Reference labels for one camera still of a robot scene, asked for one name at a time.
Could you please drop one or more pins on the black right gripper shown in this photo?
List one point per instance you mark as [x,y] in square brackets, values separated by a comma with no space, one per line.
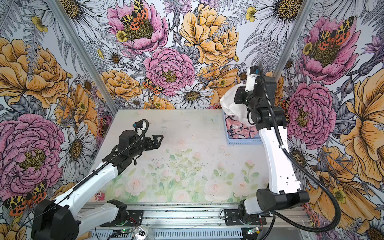
[240,91]

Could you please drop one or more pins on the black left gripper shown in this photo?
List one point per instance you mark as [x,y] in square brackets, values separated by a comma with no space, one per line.
[157,144]

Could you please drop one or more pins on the white t-shirt with robot print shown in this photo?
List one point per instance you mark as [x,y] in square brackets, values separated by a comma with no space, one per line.
[230,108]

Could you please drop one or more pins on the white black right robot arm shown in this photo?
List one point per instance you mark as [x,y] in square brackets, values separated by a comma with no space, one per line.
[284,190]

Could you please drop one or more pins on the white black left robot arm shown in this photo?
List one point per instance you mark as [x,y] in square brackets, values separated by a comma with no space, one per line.
[61,219]

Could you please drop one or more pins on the light blue perforated laundry basket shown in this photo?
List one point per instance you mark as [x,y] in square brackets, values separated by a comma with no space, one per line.
[255,141]

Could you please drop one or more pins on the pink patterned garment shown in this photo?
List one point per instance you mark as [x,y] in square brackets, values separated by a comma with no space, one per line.
[236,130]

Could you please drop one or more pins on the silver round can top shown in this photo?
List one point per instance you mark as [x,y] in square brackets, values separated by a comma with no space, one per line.
[143,232]

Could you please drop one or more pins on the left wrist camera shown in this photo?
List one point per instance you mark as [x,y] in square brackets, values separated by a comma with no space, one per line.
[138,125]

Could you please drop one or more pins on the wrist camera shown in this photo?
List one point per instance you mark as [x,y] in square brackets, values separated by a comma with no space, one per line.
[252,74]
[138,125]

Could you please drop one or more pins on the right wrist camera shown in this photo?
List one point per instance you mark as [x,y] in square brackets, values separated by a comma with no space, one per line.
[252,74]

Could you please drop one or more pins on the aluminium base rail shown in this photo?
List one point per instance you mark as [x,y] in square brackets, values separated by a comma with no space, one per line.
[193,215]

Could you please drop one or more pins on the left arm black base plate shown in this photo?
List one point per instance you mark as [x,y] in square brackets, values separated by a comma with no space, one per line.
[134,219]

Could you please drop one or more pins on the grey slotted cable duct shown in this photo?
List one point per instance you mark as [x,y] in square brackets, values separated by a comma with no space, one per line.
[173,234]

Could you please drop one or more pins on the right aluminium corner post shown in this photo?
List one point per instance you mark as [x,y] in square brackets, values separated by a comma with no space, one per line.
[292,38]

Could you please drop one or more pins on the aluminium corner post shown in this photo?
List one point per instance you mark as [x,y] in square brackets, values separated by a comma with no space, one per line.
[70,32]
[292,38]

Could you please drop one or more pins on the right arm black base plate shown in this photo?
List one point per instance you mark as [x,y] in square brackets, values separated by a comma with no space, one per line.
[234,217]

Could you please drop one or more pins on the left aluminium corner post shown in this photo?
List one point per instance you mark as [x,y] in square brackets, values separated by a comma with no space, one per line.
[70,32]

